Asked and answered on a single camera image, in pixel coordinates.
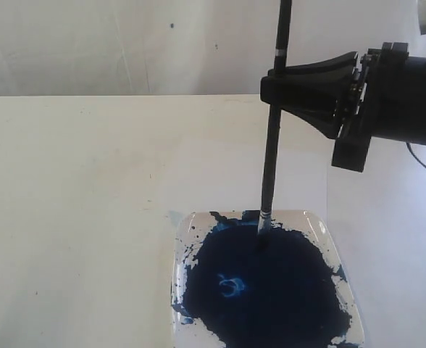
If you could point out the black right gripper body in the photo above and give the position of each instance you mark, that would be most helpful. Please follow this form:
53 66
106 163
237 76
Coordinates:
393 107

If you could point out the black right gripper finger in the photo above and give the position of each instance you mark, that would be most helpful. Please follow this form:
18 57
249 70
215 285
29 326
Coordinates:
315 105
335 72

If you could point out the black paintbrush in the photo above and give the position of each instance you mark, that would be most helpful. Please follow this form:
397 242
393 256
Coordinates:
273 129

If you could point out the white paper sheet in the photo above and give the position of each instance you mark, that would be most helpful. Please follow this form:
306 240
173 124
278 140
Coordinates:
220 176

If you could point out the white plate with blue paint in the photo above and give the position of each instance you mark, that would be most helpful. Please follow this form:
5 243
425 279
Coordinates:
230 290

